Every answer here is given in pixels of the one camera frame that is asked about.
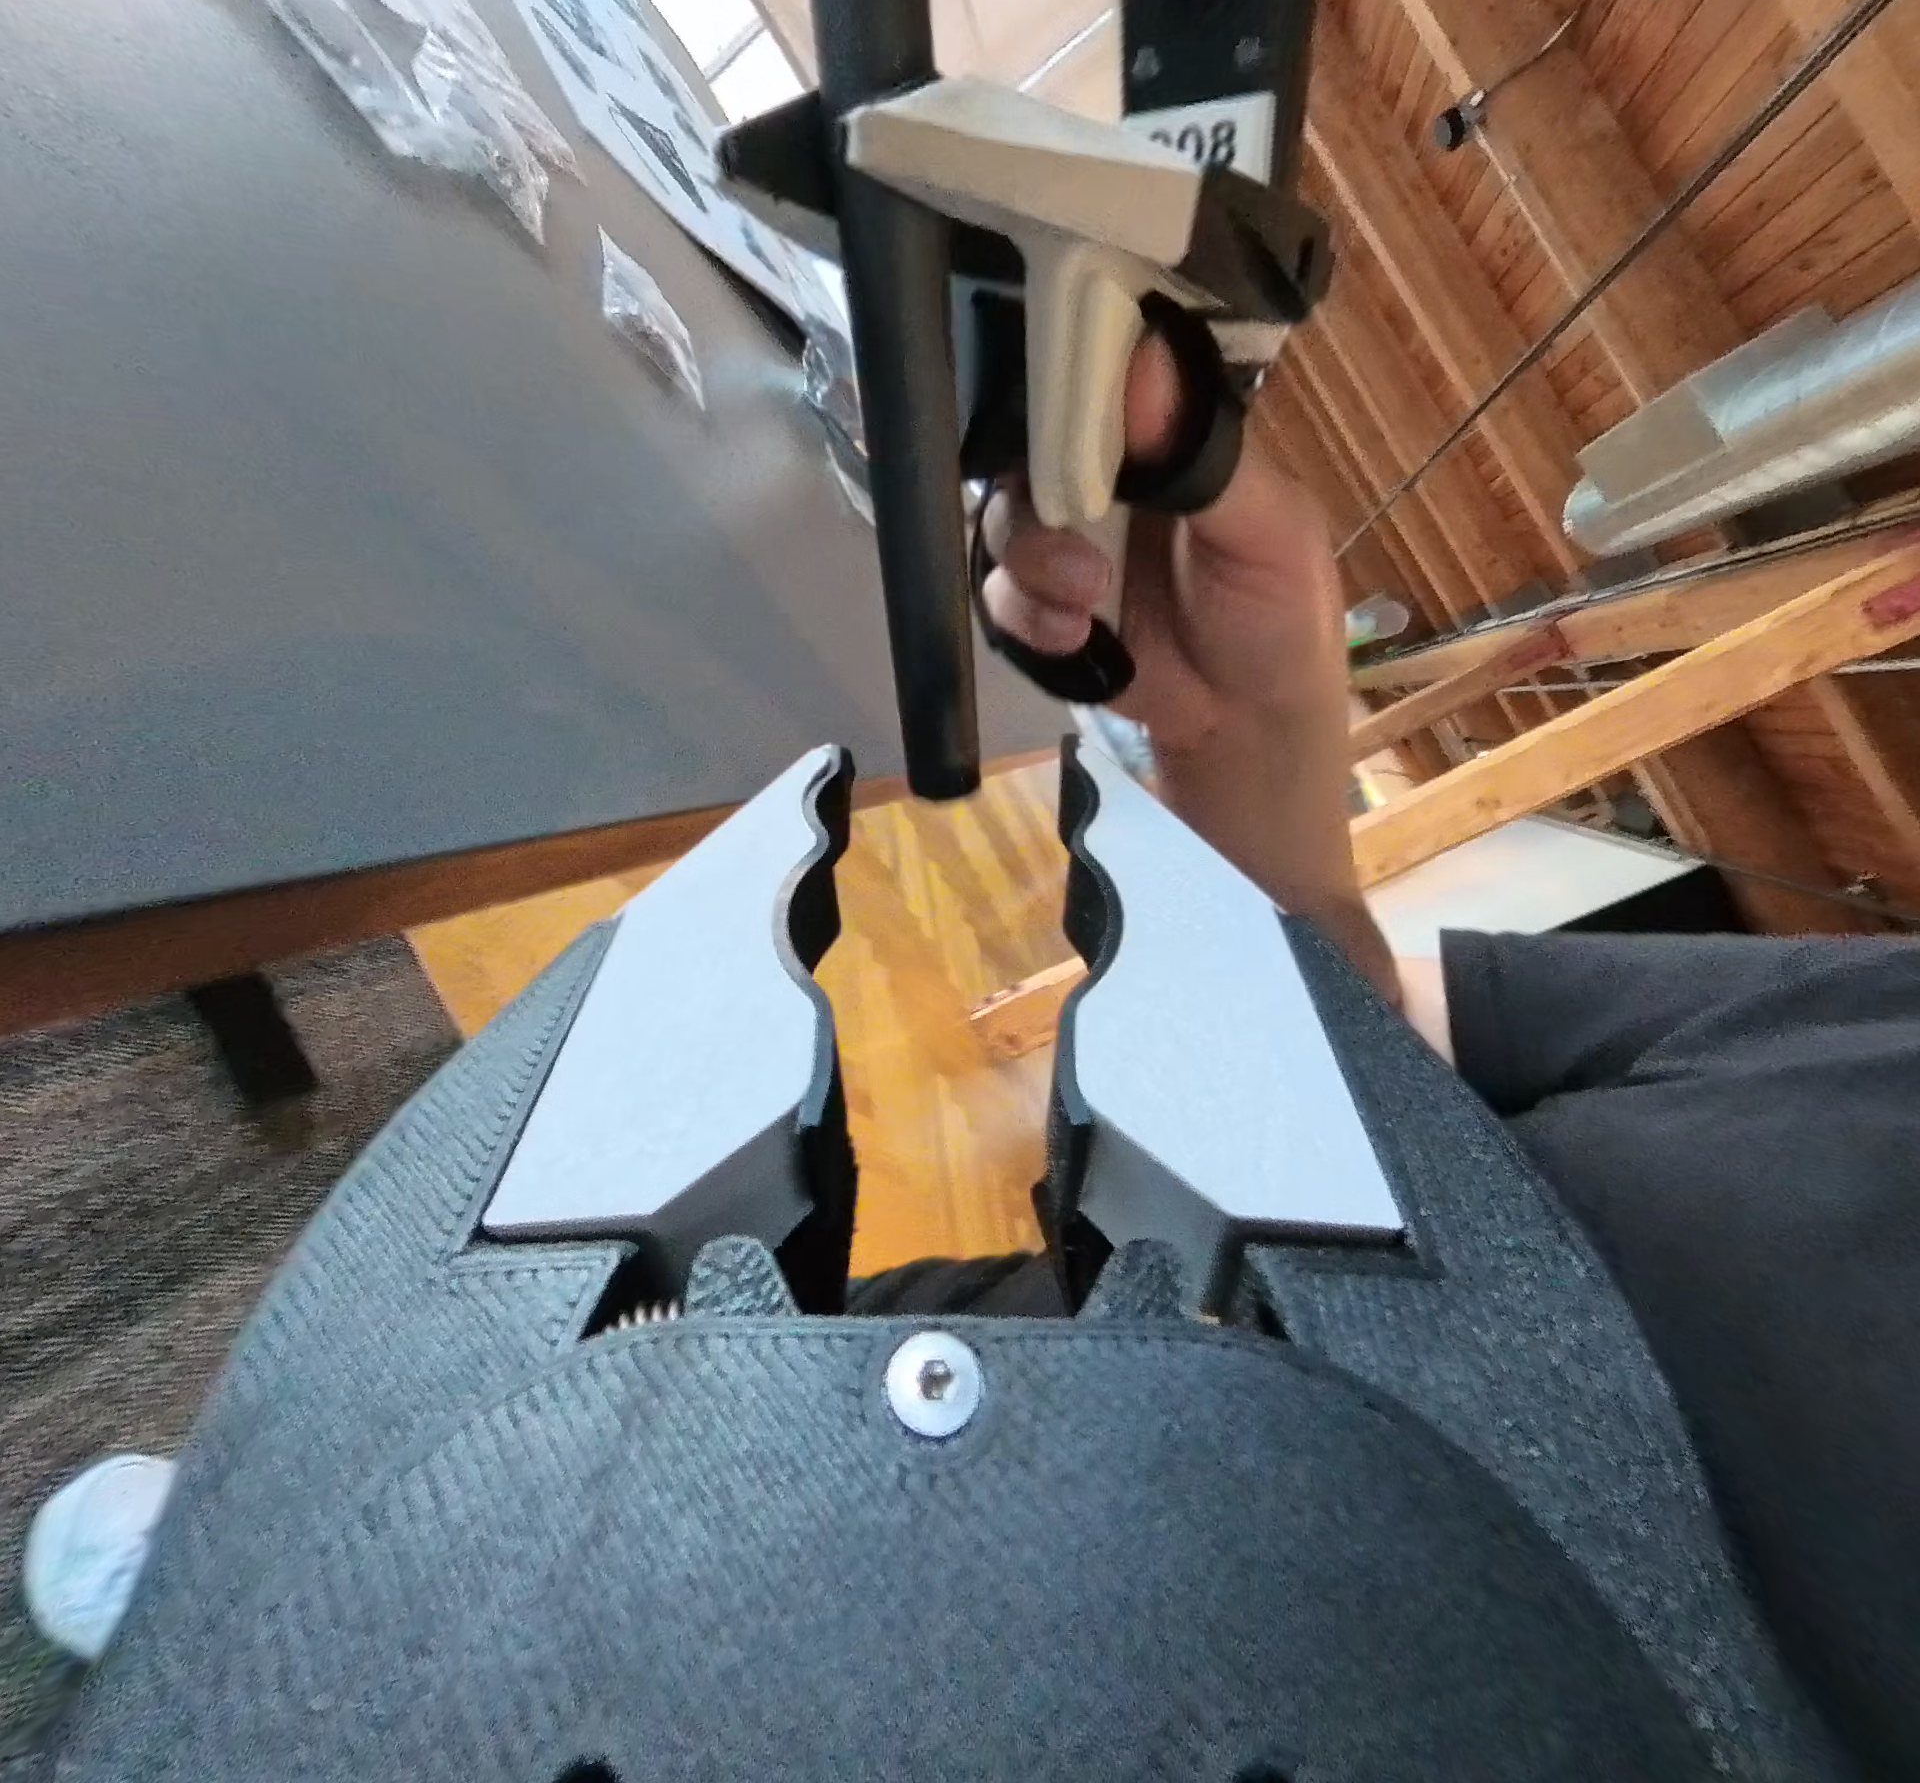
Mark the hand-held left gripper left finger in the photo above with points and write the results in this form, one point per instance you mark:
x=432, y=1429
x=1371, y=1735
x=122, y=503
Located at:
x=677, y=1063

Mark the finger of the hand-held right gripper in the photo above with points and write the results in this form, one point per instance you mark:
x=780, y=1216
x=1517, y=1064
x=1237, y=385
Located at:
x=1021, y=162
x=781, y=156

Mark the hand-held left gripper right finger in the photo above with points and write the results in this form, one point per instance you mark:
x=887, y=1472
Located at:
x=1217, y=1063

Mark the black metal pole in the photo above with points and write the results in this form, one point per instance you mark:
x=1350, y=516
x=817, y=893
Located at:
x=900, y=463

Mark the person's right forearm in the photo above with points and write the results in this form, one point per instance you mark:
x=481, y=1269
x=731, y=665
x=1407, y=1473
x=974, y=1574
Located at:
x=1276, y=852

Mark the black desk leg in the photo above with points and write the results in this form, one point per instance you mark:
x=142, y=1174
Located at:
x=254, y=1039

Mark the person's right hand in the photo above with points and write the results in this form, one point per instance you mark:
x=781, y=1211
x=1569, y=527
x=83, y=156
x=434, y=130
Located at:
x=1231, y=613

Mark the small clear plastic parts bag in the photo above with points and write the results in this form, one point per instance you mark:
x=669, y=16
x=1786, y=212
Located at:
x=647, y=313

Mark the printed instruction sheet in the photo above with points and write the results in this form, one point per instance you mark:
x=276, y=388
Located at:
x=601, y=28

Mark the small ceiling spotlight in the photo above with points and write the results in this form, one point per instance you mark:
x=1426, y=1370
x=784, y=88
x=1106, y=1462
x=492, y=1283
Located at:
x=1458, y=124

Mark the person's black shirt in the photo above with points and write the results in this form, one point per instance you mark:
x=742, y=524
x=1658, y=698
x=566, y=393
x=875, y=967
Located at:
x=1725, y=1212

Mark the wooden ceiling beam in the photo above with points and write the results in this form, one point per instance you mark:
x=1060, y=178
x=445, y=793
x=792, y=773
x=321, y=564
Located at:
x=1649, y=718

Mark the silver ventilation duct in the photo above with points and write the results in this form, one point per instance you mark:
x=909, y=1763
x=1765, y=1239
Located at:
x=1755, y=433

